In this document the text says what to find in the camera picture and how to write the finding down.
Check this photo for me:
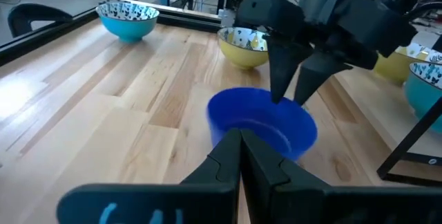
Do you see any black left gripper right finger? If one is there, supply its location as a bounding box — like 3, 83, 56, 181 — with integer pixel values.
240, 128, 442, 224

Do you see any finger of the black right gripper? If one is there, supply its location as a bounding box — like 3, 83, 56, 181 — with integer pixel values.
293, 51, 354, 107
265, 35, 315, 105

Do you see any black divider rail with post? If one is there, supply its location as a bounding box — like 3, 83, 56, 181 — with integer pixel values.
376, 95, 442, 187

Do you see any black aluminium table frame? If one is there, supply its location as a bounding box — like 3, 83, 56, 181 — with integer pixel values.
0, 0, 224, 68

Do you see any yellow floral patterned bowl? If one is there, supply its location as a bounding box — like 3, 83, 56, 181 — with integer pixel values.
217, 26, 270, 70
372, 42, 442, 86

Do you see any purple plastic bowl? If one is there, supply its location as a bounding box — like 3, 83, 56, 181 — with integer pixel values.
206, 86, 318, 162

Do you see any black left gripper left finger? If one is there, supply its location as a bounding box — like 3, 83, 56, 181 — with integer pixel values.
56, 127, 242, 224

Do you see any teal floral patterned bowl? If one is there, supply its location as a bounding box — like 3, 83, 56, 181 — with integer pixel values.
95, 1, 160, 44
403, 61, 442, 135

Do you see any black table clamp handle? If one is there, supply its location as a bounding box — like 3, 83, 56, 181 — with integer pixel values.
7, 3, 74, 39

